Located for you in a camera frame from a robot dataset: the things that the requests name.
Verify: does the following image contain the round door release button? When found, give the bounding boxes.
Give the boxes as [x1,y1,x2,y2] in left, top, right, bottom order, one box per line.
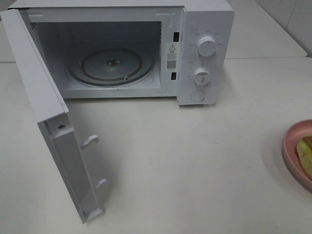
[190,90,205,102]

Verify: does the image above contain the white timer knob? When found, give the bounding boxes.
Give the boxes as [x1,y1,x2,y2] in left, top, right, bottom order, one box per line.
[193,68,211,86]

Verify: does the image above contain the white microwave door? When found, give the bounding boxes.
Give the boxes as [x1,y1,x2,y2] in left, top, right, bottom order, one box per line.
[0,9,107,223]

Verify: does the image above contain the upper white power knob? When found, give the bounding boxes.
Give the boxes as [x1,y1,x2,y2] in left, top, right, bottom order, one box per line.
[197,35,216,57]

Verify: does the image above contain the white bread sandwich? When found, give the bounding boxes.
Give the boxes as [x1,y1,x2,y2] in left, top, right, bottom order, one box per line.
[296,135,312,177]

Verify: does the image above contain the pink round plate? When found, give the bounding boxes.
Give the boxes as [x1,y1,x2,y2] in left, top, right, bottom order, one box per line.
[282,119,312,193]

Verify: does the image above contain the white warning label sticker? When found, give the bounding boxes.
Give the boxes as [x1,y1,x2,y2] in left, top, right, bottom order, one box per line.
[165,42,179,71]

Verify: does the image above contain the white microwave oven body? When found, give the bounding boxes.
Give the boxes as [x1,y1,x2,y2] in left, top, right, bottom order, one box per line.
[1,0,234,105]

